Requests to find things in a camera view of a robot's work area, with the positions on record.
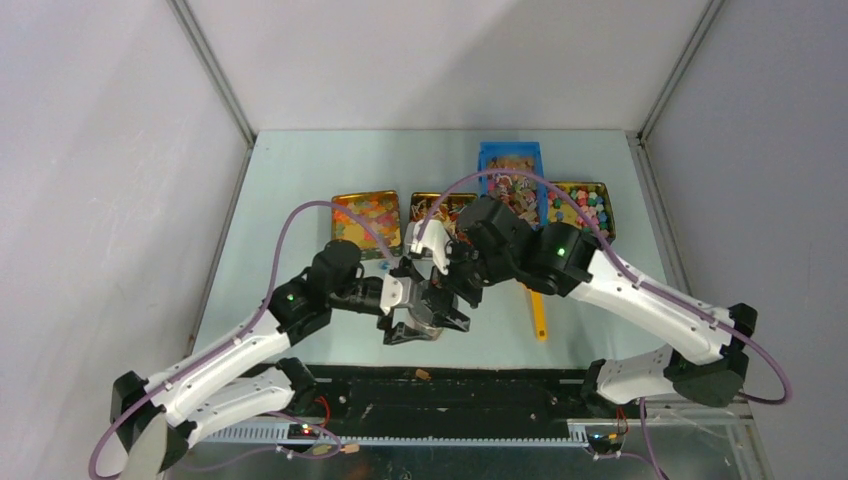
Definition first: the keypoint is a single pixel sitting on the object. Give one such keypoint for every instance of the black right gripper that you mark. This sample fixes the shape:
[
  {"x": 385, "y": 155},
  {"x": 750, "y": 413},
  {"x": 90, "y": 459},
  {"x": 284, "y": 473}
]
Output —
[{"x": 452, "y": 318}]

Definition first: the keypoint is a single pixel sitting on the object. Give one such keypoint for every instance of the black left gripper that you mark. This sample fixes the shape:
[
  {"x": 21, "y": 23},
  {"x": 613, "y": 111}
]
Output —
[{"x": 398, "y": 334}]

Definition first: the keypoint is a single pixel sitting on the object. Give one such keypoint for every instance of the orange plastic scoop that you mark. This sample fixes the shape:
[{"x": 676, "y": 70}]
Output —
[{"x": 539, "y": 316}]

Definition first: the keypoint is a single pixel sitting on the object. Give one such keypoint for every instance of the clear plastic jar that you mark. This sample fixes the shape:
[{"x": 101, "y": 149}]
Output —
[{"x": 420, "y": 316}]

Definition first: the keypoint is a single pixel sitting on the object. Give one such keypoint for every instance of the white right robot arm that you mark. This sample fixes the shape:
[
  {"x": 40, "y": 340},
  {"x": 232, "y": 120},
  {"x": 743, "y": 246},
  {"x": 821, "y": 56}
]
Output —
[{"x": 699, "y": 360}]

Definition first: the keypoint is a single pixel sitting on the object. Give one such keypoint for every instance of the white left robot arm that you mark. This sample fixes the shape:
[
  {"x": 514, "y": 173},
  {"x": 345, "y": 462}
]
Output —
[{"x": 158, "y": 419}]

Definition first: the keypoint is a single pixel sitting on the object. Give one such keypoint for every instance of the tin of gummy candies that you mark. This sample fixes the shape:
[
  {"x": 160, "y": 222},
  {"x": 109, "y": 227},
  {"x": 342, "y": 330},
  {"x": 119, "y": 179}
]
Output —
[{"x": 379, "y": 226}]

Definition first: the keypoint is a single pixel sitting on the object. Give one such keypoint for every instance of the blue bin of candies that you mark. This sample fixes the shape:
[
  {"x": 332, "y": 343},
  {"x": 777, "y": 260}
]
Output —
[{"x": 525, "y": 196}]

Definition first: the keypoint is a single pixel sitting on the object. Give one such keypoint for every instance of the tin of colourful cube candies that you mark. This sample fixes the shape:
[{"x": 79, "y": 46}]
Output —
[{"x": 593, "y": 200}]

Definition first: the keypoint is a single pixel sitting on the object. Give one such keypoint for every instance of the tin of lollipops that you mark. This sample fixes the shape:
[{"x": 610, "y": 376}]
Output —
[{"x": 448, "y": 211}]

